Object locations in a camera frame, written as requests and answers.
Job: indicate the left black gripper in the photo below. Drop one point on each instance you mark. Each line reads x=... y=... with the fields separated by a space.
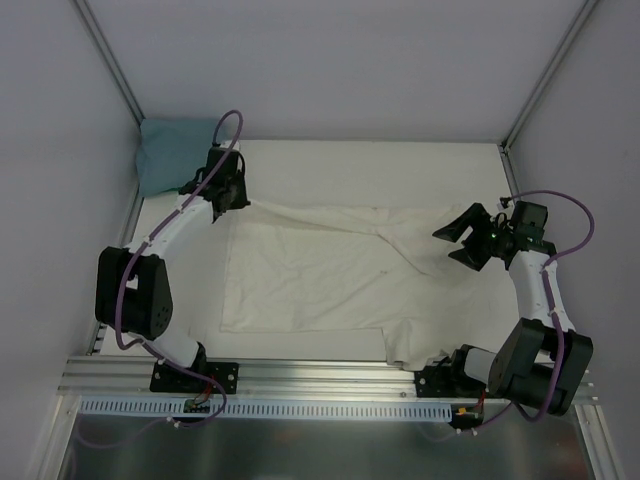
x=228 y=197

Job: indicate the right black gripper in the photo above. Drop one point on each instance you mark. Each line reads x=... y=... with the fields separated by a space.
x=482 y=241

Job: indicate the white t-shirt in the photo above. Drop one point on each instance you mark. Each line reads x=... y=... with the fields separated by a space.
x=335 y=269

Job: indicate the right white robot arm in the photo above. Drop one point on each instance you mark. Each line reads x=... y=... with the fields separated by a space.
x=543 y=360

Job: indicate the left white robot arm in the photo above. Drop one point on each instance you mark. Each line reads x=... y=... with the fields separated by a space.
x=133 y=294

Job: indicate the folded blue t-shirt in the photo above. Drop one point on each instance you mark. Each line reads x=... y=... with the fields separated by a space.
x=170 y=152

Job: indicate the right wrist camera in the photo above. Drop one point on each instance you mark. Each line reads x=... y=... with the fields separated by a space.
x=505 y=207

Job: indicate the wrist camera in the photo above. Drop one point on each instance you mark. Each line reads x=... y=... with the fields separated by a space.
x=229 y=144
x=505 y=207

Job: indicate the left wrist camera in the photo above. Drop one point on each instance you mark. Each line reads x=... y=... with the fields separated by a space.
x=229 y=144

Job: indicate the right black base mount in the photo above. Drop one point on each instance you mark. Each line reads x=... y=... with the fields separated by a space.
x=446 y=379

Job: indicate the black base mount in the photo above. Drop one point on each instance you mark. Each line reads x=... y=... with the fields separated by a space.
x=446 y=379
x=200 y=375

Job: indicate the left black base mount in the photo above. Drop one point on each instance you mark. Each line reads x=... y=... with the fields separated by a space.
x=200 y=375

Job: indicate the left aluminium frame post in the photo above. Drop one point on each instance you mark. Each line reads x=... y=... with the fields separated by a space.
x=95 y=32

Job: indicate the aluminium frame post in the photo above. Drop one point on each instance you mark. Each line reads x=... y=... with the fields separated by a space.
x=552 y=66
x=95 y=32

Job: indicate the aluminium mounting rail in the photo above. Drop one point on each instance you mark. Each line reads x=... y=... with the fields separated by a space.
x=251 y=379

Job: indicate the white slotted cable duct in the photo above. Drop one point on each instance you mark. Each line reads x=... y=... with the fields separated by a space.
x=433 y=412

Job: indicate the right aluminium frame post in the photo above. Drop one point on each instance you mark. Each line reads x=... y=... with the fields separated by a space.
x=552 y=66

